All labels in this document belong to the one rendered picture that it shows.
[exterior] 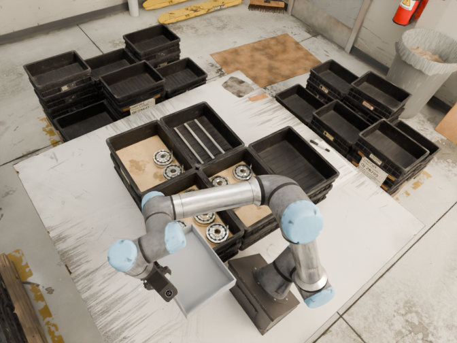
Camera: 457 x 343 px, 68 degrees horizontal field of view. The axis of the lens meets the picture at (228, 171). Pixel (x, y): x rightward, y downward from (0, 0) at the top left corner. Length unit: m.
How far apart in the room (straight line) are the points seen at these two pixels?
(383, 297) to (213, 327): 1.41
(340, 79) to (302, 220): 2.50
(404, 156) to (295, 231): 1.84
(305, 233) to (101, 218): 1.12
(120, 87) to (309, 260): 2.10
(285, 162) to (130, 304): 1.03
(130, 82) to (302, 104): 1.46
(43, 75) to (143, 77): 0.76
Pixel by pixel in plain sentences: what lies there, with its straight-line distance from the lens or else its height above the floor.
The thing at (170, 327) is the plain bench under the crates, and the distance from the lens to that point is 1.58.
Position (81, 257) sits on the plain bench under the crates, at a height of 0.70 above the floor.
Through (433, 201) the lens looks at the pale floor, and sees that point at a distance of 3.30.
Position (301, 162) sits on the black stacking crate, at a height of 0.83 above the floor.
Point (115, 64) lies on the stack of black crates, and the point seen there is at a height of 0.38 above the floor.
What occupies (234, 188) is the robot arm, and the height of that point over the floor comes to 1.38.
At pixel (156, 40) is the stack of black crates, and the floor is 0.49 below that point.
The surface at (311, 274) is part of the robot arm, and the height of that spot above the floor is 1.14.
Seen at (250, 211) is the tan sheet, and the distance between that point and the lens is 1.66.
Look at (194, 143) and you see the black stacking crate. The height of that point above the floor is 0.83.
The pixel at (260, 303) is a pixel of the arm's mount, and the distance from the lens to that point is 1.37.
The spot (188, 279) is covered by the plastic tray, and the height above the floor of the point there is 1.05.
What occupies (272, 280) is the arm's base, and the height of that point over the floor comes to 0.91.
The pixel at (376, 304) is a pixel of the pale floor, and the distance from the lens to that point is 2.61.
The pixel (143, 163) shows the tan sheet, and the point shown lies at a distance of 1.82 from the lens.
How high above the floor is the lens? 2.23
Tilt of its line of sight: 52 degrees down
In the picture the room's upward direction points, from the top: 8 degrees clockwise
